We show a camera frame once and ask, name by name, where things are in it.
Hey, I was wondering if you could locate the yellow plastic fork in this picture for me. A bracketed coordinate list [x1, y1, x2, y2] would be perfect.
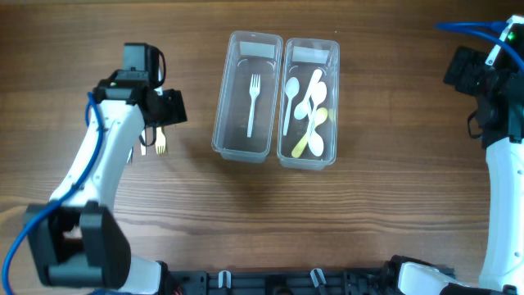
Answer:
[155, 126, 167, 155]

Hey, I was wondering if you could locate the white plastic fork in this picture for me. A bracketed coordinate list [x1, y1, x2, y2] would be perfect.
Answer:
[126, 148, 133, 165]
[139, 129, 147, 156]
[246, 74, 261, 138]

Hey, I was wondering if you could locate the white plastic spoon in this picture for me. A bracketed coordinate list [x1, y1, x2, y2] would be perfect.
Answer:
[283, 77, 300, 136]
[308, 107, 328, 157]
[306, 82, 327, 138]
[294, 69, 323, 120]

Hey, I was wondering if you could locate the yellow plastic spoon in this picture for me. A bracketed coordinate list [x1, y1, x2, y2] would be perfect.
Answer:
[291, 107, 329, 159]

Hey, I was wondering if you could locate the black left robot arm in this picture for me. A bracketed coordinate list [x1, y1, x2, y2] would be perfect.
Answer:
[18, 43, 187, 294]

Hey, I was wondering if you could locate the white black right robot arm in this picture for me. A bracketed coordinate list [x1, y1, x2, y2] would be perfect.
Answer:
[382, 15, 523, 294]

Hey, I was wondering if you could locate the left clear plastic container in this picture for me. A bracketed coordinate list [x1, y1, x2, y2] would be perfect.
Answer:
[212, 31, 283, 163]

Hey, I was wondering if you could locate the clear plastic container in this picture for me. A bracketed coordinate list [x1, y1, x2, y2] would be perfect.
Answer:
[277, 38, 340, 170]
[212, 31, 283, 163]

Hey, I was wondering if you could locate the right clear plastic container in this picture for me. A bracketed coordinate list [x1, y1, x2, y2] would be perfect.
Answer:
[277, 38, 340, 170]

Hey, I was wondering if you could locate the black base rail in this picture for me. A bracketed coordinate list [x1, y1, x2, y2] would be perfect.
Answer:
[171, 268, 401, 295]

